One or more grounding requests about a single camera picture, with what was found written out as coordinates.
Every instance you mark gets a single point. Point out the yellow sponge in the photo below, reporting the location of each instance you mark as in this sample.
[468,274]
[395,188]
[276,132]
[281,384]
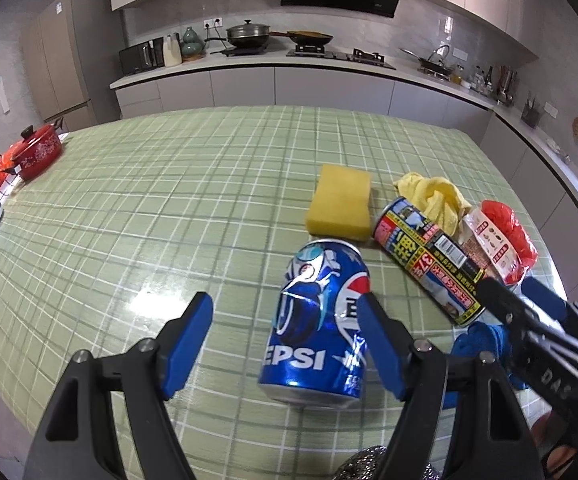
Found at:
[339,202]

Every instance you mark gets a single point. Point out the wok with food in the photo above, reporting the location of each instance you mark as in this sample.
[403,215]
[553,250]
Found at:
[309,37]

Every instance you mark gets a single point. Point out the black induction cooker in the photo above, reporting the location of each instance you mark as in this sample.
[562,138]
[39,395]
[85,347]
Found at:
[241,50]

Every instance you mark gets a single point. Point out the group of condiment bottles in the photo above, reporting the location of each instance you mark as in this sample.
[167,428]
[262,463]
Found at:
[479,81]

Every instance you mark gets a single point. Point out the grey kitchen counter cabinets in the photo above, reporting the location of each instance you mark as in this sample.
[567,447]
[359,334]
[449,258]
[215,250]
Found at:
[319,90]

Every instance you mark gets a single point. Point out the dark knife holder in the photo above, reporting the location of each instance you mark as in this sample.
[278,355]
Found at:
[531,114]

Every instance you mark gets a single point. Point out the metal utensil rack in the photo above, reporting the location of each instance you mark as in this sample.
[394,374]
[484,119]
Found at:
[505,85]

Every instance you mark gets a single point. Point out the steel wool scrubber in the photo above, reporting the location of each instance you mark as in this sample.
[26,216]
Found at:
[379,464]

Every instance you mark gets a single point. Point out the blue soda can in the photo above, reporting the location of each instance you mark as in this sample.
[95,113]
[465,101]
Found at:
[314,320]

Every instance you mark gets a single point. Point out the black toaster oven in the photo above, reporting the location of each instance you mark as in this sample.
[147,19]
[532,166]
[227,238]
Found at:
[141,56]

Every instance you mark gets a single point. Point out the blue cloth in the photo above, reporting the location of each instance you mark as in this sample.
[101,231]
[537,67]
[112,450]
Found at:
[484,345]

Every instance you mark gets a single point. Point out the person's right hand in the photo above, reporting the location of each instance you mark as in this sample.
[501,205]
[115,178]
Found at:
[549,440]

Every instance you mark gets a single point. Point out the white wall socket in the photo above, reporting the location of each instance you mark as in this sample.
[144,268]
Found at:
[214,22]

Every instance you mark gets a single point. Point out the yellow cloth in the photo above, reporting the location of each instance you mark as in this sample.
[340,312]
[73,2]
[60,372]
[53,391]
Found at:
[434,192]

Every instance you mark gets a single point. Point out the red cooking pot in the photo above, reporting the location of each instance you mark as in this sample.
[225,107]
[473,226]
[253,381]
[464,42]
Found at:
[31,152]

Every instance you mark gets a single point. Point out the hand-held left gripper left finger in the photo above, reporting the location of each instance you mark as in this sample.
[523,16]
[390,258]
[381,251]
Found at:
[189,345]

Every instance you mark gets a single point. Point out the black and yellow spray can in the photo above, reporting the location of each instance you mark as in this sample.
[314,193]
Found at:
[429,255]

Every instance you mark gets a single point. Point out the green checked tablecloth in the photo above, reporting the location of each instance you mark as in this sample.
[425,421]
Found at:
[169,185]

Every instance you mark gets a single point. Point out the pale printed packet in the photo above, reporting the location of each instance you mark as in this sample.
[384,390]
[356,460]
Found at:
[489,240]

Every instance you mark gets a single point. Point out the beige refrigerator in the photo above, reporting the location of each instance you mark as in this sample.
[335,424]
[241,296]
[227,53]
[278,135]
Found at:
[56,60]

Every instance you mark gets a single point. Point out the red plastic bag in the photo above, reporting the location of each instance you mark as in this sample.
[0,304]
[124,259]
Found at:
[516,230]

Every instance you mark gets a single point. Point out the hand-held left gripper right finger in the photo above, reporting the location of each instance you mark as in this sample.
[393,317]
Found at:
[384,350]

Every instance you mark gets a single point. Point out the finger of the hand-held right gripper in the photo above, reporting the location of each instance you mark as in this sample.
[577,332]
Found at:
[544,295]
[504,302]

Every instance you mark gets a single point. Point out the wok with lid stand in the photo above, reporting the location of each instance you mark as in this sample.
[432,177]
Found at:
[434,63]

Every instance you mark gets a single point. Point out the green ceramic vases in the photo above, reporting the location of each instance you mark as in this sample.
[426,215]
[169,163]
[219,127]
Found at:
[192,42]

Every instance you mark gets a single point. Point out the black gas stove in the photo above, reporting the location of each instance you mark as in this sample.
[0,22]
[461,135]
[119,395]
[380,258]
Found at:
[341,56]

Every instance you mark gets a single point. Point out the black lidded pan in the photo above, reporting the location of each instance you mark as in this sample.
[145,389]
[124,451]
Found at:
[248,35]

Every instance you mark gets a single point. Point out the white jug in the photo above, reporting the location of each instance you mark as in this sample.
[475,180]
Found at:
[171,51]

